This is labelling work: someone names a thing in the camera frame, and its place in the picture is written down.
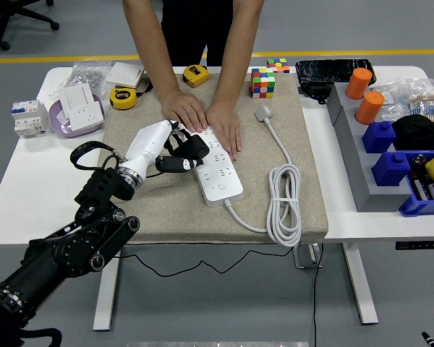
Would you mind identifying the person's right hand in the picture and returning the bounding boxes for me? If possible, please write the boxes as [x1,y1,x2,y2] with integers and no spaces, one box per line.
[160,90,209,134]

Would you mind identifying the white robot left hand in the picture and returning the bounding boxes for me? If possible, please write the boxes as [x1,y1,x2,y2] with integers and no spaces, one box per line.
[124,119,205,177]

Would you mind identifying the person's left hand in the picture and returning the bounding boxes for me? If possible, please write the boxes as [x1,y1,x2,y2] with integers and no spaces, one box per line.
[204,100,242,162]

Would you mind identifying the small square yellow tape measure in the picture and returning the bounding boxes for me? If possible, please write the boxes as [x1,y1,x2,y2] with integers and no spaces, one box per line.
[182,64,211,89]

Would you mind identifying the black plug adapter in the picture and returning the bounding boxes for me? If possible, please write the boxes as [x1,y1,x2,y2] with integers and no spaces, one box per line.
[176,134,210,162]

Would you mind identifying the white power strip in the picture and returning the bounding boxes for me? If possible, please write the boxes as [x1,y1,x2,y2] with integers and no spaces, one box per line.
[190,126,244,208]

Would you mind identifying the round yellow tape measure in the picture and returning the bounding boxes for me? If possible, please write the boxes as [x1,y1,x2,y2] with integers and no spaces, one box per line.
[109,86,137,111]

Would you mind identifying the large Rubik's cube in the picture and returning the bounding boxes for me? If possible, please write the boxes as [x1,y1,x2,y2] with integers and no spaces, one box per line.
[250,67,276,100]

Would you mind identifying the small Rubik's cube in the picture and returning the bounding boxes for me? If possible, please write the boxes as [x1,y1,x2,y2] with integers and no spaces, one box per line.
[265,57,290,74]

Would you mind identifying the person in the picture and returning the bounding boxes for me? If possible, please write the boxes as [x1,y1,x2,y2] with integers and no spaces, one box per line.
[160,0,236,68]

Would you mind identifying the white table leg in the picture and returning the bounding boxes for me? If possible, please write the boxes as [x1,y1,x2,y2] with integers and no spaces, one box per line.
[93,249,123,332]
[341,242,380,325]

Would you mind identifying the purple bowl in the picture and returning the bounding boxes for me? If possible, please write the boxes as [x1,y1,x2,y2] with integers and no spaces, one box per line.
[48,94,106,140]

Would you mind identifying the grey-brown mat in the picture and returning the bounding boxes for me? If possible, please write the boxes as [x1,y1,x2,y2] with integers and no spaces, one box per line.
[97,70,329,245]

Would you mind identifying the black table control panel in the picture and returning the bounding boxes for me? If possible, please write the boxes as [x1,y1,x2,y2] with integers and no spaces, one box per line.
[395,240,434,251]

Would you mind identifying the plastic bag of screws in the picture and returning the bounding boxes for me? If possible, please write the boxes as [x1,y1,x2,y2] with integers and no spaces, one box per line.
[48,60,113,98]

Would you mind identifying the black glossy tray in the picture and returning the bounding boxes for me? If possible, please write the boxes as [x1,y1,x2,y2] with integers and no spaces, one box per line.
[295,59,377,87]

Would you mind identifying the white circuit breaker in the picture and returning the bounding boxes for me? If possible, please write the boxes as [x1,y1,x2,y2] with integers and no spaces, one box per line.
[10,100,50,139]

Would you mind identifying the blue plastic bin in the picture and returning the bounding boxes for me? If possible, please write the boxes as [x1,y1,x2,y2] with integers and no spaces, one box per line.
[398,150,434,218]

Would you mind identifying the orange cylinder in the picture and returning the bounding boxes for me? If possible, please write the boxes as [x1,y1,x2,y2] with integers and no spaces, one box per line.
[354,90,386,126]
[344,67,374,100]

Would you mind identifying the grey stepped block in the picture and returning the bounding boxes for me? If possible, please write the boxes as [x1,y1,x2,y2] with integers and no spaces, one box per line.
[327,83,413,213]

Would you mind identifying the row of brown vials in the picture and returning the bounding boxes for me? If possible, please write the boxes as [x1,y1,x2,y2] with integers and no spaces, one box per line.
[408,171,434,202]

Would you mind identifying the blue block with knob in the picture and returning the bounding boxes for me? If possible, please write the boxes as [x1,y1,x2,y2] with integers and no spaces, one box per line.
[361,120,397,154]
[371,151,412,187]

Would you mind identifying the clear plastic bag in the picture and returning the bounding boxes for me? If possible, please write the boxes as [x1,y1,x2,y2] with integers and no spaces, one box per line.
[370,81,413,122]

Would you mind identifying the black office chair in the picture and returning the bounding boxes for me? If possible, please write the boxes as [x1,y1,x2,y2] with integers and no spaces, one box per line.
[0,0,61,51]

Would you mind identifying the black cloth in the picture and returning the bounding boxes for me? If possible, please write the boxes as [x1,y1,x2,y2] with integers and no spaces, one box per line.
[391,114,434,152]

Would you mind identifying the plastic bag of resistors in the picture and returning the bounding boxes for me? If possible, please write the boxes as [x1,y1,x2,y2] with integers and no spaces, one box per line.
[407,77,434,122]

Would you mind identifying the white power strip cable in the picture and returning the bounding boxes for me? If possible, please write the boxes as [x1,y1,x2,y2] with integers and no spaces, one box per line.
[222,103,303,248]

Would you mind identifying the black tape measure strap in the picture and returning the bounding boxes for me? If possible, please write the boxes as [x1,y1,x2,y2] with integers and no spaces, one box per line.
[136,77,153,98]

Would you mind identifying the white wall socket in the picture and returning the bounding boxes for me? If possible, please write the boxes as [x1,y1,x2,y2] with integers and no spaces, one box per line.
[67,101,105,132]

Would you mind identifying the white square switch plate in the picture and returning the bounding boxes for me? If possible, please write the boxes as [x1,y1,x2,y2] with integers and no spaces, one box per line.
[104,61,146,89]

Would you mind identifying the white switch panel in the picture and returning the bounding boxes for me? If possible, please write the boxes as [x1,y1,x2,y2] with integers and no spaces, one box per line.
[59,83,95,116]

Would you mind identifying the black hanging cable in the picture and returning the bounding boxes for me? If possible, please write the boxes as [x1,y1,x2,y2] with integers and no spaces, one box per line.
[312,242,325,347]

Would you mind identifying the thin black plug cord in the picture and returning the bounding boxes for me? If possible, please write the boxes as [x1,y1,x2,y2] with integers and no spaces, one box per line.
[119,169,297,278]

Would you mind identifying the silver metal bracket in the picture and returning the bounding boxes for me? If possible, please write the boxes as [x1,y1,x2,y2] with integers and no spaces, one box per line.
[292,242,325,270]

